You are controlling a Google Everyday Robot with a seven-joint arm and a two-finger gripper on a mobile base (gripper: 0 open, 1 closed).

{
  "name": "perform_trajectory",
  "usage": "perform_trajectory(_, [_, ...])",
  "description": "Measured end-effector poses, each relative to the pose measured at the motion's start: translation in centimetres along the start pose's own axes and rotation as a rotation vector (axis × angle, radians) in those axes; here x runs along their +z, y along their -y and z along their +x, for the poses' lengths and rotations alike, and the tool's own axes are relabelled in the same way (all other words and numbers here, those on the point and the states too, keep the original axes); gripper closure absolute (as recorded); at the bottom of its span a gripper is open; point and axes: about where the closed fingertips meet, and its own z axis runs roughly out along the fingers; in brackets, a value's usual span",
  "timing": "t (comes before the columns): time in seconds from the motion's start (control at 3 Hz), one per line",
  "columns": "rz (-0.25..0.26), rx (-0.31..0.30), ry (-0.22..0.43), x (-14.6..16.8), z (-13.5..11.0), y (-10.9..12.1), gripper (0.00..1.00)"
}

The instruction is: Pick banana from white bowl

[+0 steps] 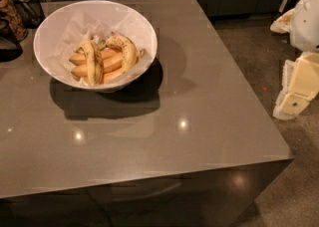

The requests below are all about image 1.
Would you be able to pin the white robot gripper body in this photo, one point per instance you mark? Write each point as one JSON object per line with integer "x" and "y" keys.
{"x": 306, "y": 22}

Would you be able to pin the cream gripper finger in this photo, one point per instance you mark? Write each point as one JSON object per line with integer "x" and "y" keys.
{"x": 300, "y": 85}
{"x": 282, "y": 24}

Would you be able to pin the spotted yellow banana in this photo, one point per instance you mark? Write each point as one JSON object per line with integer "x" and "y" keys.
{"x": 94, "y": 61}
{"x": 128, "y": 49}

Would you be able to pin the white bowl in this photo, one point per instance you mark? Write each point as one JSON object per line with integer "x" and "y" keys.
{"x": 50, "y": 35}

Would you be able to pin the white paper bowl liner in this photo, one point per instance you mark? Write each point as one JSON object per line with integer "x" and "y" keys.
{"x": 71, "y": 30}

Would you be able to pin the orange plantain middle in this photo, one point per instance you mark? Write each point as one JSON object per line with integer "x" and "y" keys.
{"x": 111, "y": 64}

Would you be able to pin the orange plantain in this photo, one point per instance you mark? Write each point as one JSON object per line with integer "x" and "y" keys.
{"x": 102, "y": 78}
{"x": 79, "y": 59}
{"x": 111, "y": 64}

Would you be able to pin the orange plantain lower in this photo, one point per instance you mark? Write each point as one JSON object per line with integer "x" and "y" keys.
{"x": 102, "y": 78}

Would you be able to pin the orange plantain upper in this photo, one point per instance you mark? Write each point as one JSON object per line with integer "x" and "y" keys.
{"x": 79, "y": 59}

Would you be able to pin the brown patterned container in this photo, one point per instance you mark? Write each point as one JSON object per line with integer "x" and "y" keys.
{"x": 9, "y": 12}

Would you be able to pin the black wire basket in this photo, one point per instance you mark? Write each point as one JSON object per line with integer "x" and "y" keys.
{"x": 31, "y": 12}

